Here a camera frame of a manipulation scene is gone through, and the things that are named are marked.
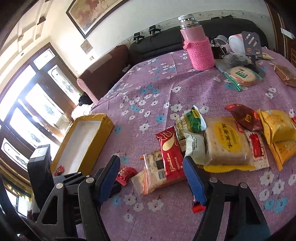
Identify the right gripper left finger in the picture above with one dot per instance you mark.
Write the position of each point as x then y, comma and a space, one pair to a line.
77, 199

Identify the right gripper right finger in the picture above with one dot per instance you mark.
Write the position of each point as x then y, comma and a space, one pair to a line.
245, 221

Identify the red white zigzag sachet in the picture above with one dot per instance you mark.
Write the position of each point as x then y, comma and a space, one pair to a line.
257, 147

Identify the small red candy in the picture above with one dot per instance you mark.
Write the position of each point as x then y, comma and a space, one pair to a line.
125, 174
59, 171

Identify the square cracker pack yellow label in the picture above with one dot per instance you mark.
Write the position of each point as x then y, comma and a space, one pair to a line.
227, 147

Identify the clear orange cracker pack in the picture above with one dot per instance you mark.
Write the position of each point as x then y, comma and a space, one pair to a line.
152, 176

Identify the white snack packet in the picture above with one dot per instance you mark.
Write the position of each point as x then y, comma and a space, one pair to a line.
195, 148

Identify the puffy yellow snack pack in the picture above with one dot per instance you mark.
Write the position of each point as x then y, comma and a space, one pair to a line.
277, 126

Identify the red Golden snack packet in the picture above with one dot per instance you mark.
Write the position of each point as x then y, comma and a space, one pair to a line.
171, 154

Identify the dark red snack packet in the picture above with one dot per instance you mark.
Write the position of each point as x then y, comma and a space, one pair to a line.
245, 116

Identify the green snack packet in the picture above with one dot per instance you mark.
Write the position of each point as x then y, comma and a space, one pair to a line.
192, 122

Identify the small red candy in box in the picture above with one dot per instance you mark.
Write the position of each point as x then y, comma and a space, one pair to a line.
59, 171

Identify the yellow cardboard box tray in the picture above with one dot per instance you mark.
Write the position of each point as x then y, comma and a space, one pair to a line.
83, 144

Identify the wooden glass door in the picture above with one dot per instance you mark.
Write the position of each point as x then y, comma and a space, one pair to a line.
36, 108

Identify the flat yellow biscuit pack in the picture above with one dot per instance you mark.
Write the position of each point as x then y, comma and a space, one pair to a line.
282, 152

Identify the maroon armchair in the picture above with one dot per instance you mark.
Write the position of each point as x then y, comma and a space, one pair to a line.
101, 76

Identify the purple floral tablecloth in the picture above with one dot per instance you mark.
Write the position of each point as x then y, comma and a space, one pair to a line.
168, 117

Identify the round crackers in clear bag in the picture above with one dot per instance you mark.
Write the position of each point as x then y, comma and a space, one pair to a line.
242, 77

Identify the brown wrapped snack pack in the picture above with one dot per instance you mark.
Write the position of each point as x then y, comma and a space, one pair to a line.
286, 76

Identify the framed painting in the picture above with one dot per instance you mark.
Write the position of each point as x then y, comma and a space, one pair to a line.
86, 15

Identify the black clamp on sofa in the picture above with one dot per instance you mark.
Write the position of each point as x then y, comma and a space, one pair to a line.
153, 30
137, 37

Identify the pink bottle with knit sleeve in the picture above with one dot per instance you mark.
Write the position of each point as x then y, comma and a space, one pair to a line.
196, 43

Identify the white plastic jar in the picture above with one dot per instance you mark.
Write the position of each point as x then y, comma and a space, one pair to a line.
236, 44

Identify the black perforated phone stand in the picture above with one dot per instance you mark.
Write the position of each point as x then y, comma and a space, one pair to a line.
253, 51

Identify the small wall plaque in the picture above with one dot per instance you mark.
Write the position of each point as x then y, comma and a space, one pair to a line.
86, 46

